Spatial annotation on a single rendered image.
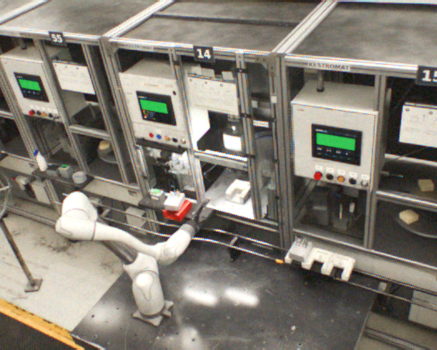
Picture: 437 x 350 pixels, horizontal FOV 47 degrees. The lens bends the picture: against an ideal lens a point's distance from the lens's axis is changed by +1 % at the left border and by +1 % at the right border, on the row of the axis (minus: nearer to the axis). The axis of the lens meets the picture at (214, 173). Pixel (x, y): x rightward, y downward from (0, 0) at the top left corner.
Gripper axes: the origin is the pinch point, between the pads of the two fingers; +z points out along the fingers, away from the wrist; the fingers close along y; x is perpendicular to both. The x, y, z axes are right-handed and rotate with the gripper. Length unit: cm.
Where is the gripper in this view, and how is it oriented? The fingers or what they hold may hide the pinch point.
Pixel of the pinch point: (207, 207)
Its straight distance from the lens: 295.2
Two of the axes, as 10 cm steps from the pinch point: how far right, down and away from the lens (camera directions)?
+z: 4.8, -5.7, 6.7
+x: -8.7, -2.0, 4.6
